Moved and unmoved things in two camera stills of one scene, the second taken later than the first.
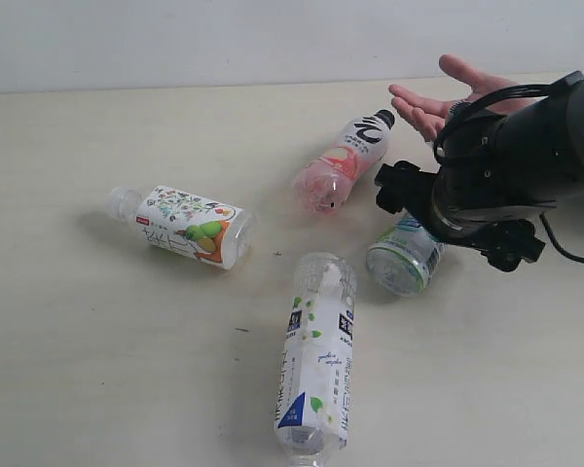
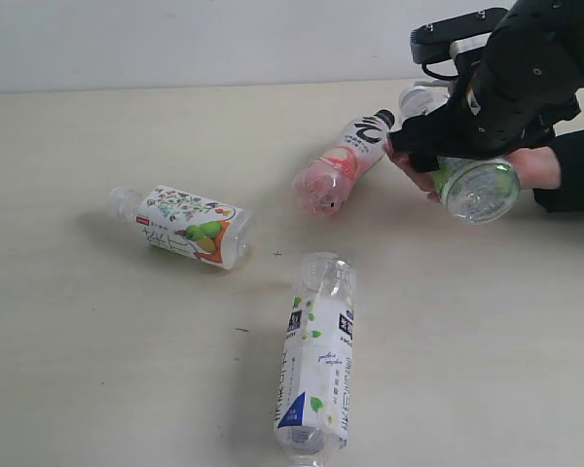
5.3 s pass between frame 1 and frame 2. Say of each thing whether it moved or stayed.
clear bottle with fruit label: stayed
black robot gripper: moved
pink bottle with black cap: stayed
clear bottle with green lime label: moved
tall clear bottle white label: stayed
